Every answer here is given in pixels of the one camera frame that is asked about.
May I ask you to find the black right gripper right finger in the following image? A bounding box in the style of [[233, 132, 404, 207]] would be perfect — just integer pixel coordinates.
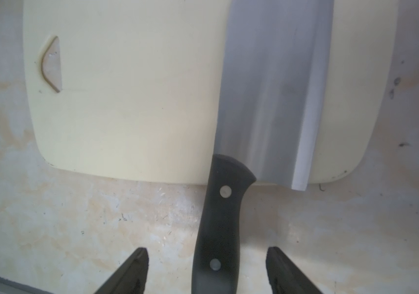
[[265, 247, 322, 294]]

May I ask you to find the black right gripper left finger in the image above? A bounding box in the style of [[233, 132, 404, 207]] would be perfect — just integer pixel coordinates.
[[96, 247, 149, 294]]

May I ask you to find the cream plastic cutting board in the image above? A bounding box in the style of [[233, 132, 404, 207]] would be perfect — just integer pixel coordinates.
[[23, 1, 399, 184]]

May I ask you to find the black handled cleaver knife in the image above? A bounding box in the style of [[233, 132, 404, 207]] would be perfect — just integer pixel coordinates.
[[191, 1, 334, 294]]

